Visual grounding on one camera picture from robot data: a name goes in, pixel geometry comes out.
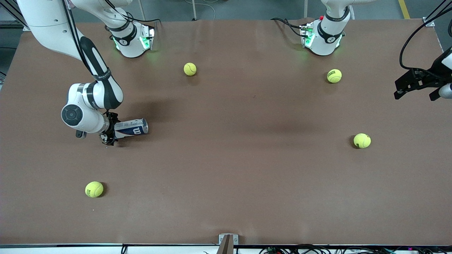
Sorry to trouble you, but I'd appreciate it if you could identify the black left arm base cable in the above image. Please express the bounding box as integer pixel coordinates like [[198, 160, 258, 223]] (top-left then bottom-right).
[[270, 17, 306, 37]]

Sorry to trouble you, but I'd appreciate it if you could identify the clear tennis ball can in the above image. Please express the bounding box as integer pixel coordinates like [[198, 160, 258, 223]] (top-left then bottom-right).
[[115, 118, 149, 140]]

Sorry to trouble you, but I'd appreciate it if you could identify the aluminium frame profile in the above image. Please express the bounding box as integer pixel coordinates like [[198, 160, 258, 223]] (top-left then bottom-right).
[[0, 0, 29, 31]]

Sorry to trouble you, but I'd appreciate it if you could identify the black right arm base cable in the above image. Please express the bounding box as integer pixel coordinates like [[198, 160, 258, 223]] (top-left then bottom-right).
[[118, 10, 163, 27]]

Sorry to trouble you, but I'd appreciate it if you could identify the black cable bundle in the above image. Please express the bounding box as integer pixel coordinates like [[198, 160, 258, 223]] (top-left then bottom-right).
[[260, 244, 452, 254]]

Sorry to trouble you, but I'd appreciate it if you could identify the black diagonal frame strut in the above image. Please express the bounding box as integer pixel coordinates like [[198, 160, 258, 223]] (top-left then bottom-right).
[[426, 0, 452, 22]]

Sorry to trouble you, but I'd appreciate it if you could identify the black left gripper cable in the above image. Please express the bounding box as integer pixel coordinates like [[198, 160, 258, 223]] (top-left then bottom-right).
[[399, 7, 452, 73]]

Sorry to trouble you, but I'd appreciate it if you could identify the black arm base cable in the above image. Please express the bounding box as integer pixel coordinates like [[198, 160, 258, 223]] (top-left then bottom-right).
[[270, 17, 306, 37], [118, 10, 163, 27]]

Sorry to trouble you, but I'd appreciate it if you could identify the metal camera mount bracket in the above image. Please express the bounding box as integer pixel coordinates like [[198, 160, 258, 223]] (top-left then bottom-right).
[[216, 234, 239, 254]]

